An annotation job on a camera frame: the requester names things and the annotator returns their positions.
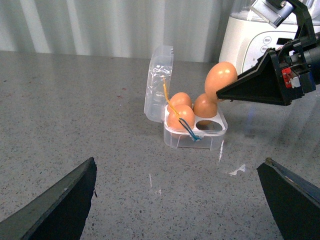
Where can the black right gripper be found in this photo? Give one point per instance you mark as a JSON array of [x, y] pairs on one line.
[[288, 72]]

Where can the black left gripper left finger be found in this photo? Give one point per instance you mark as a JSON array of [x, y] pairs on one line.
[[59, 213]]

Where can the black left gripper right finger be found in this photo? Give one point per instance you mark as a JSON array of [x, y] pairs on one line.
[[293, 201]]

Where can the brown egg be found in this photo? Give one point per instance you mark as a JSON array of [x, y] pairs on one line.
[[179, 101], [205, 108], [182, 115], [221, 75]]

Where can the clear plastic egg box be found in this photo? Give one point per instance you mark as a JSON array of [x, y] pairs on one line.
[[210, 130]]

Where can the blue rubber band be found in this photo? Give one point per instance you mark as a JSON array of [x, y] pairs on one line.
[[187, 127]]

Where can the yellow rubber band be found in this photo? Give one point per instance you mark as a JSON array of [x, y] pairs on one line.
[[168, 100]]

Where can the white Joyoung soymilk maker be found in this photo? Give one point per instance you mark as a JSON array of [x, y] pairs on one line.
[[248, 36]]

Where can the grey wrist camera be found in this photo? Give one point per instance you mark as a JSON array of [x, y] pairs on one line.
[[274, 12]]

